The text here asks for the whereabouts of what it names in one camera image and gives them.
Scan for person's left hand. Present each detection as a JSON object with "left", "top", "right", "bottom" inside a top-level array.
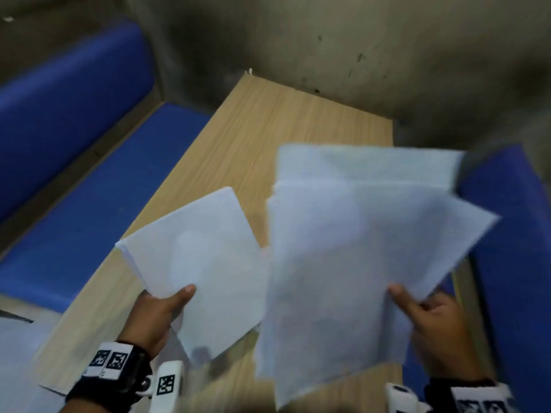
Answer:
[{"left": 116, "top": 285, "right": 197, "bottom": 361}]

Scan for blue bench backrest cushion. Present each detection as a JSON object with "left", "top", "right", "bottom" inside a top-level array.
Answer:
[
  {"left": 0, "top": 20, "right": 156, "bottom": 224},
  {"left": 455, "top": 144, "right": 551, "bottom": 413}
]

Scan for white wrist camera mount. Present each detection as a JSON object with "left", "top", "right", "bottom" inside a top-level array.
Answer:
[
  {"left": 148, "top": 360, "right": 187, "bottom": 410},
  {"left": 384, "top": 383, "right": 422, "bottom": 413}
]

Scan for loose white paper sheets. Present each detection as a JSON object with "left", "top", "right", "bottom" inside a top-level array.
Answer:
[{"left": 0, "top": 311, "right": 69, "bottom": 413}]

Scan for black right wrist strap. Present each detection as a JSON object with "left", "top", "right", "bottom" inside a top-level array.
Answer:
[{"left": 423, "top": 377, "right": 518, "bottom": 413}]

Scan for person's right hand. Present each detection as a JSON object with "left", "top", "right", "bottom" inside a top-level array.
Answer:
[{"left": 387, "top": 284, "right": 488, "bottom": 381}]

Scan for small stack of white paper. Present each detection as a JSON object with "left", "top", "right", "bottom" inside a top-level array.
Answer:
[{"left": 115, "top": 186, "right": 271, "bottom": 367}]

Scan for wooden bench frame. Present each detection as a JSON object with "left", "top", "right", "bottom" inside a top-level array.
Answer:
[{"left": 0, "top": 86, "right": 166, "bottom": 259}]

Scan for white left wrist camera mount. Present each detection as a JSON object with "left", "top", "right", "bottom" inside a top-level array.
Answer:
[{"left": 148, "top": 360, "right": 187, "bottom": 410}]

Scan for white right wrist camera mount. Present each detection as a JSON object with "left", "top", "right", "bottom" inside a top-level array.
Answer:
[{"left": 384, "top": 383, "right": 422, "bottom": 413}]

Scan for black wrist strap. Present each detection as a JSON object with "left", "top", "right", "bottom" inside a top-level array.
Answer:
[
  {"left": 65, "top": 341, "right": 154, "bottom": 413},
  {"left": 423, "top": 377, "right": 518, "bottom": 413}
]

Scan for black left wrist strap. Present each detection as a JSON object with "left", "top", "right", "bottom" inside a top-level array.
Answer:
[{"left": 65, "top": 341, "right": 154, "bottom": 413}]

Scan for large white paper sheet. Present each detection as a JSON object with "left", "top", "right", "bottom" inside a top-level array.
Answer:
[
  {"left": 254, "top": 180, "right": 501, "bottom": 410},
  {"left": 272, "top": 144, "right": 466, "bottom": 198}
]

